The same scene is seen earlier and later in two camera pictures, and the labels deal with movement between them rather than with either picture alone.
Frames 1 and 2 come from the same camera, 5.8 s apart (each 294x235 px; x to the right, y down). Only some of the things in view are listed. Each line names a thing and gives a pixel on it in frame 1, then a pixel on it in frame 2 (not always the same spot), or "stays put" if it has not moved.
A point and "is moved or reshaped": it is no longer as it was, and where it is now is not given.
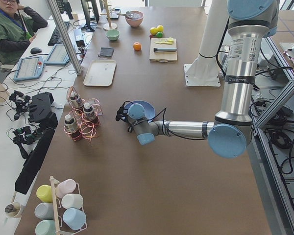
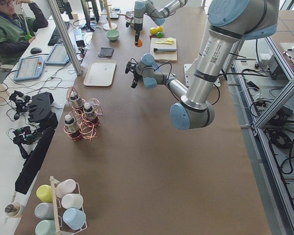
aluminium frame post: x=53 y=7 stays put
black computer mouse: x=35 y=50 stays put
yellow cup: x=45 y=193 stays put
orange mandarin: x=137 y=46 is moved or reshaped
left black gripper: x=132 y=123 -> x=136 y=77
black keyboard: x=56 y=38 stays put
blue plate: x=149 y=111 -> x=156 y=67
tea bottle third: x=76 y=101 stays put
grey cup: x=44 y=210 stays put
